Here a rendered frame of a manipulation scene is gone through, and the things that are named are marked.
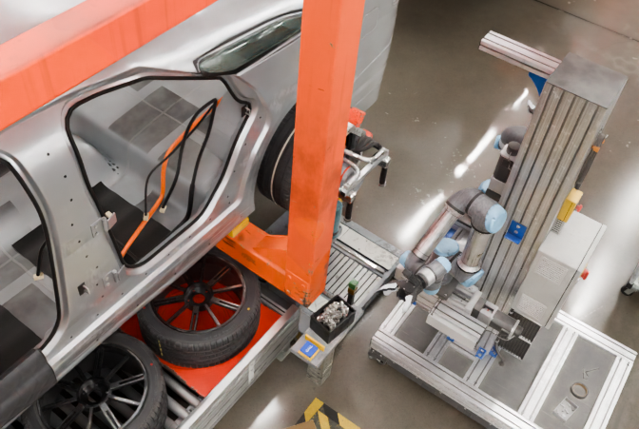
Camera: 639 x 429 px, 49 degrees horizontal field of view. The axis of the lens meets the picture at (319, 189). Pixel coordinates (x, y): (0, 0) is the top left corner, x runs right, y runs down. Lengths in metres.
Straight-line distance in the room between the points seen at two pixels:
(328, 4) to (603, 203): 3.47
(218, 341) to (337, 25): 1.84
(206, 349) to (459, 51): 3.82
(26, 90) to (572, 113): 2.01
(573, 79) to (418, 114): 2.92
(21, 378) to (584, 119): 2.44
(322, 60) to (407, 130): 3.00
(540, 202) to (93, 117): 2.38
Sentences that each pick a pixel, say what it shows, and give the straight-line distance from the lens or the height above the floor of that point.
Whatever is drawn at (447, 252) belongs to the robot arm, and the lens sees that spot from 3.42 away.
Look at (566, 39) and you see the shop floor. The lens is 7.02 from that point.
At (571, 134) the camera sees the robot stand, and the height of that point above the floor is 1.84.
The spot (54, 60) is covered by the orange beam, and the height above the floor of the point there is 2.71.
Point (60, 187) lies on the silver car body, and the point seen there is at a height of 1.72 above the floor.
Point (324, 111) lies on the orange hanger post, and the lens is 2.74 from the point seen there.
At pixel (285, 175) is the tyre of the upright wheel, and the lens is 3.72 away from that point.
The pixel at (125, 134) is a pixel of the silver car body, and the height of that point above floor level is 1.01.
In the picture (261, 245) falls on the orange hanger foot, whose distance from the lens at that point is 3.74.
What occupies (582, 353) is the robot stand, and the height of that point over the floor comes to 0.21.
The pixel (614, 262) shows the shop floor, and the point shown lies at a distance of 5.17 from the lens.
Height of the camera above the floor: 3.66
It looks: 47 degrees down
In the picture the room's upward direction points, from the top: 6 degrees clockwise
